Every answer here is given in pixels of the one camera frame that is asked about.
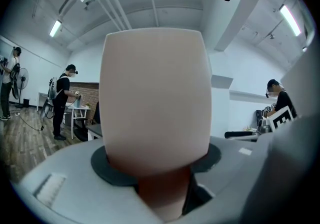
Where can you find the black office chair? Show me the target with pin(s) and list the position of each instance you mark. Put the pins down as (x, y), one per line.
(81, 130)

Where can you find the white low cabinet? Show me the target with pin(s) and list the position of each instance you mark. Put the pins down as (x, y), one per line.
(42, 100)

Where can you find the long ceiling light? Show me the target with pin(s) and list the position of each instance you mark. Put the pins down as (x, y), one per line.
(55, 28)
(290, 20)

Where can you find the thin white conduit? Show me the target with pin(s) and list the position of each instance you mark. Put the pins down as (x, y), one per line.
(153, 3)

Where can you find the grey desk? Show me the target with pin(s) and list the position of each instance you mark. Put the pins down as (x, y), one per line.
(96, 130)

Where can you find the black waste bin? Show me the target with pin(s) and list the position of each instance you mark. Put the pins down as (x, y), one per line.
(26, 103)

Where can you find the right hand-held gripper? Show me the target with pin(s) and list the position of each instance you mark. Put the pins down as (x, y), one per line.
(282, 118)

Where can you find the white ceiling pipe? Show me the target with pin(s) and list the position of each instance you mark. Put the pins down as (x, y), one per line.
(116, 13)
(107, 13)
(123, 10)

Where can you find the black chair armrest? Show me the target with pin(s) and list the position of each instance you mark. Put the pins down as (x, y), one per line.
(237, 134)

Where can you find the black standing fan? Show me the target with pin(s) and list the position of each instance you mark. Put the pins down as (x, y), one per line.
(23, 78)

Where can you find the white desk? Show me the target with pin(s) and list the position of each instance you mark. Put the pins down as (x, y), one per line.
(80, 109)

